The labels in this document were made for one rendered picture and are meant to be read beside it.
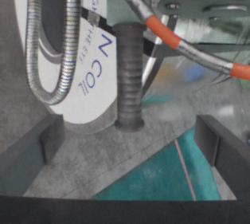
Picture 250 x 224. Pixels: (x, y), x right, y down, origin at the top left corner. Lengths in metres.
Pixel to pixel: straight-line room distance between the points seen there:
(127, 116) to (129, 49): 0.08
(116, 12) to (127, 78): 0.08
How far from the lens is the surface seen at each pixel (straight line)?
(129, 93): 0.22
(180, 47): 0.17
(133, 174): 1.85
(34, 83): 0.30
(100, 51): 0.54
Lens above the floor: 1.40
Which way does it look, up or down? 49 degrees down
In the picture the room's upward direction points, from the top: 70 degrees clockwise
